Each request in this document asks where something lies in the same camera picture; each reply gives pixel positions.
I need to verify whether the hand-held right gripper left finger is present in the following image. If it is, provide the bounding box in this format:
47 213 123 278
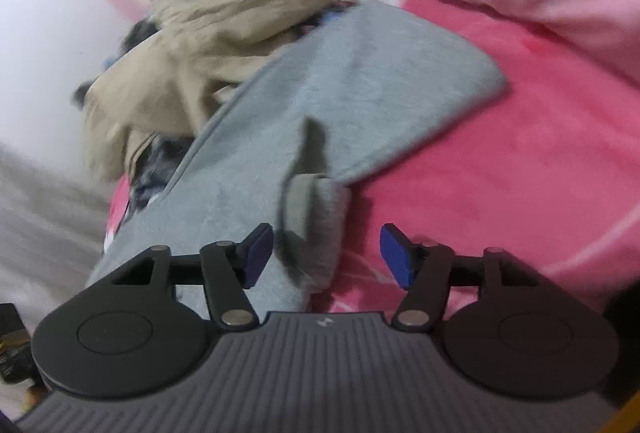
112 223 275 331

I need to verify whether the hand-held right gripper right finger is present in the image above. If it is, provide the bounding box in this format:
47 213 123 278
380 223 543 334

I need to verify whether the grey sweatshirt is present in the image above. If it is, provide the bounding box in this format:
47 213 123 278
85 0 511 314

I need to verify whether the dark plaid shirt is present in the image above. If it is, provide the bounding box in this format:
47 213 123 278
127 135 196 214

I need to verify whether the pink floral blanket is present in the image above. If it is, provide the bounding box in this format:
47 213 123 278
102 0 640 314

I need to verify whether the beige garment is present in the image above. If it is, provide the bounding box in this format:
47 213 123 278
82 0 336 184

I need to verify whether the dark box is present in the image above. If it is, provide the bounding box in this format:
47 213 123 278
0 303 36 384

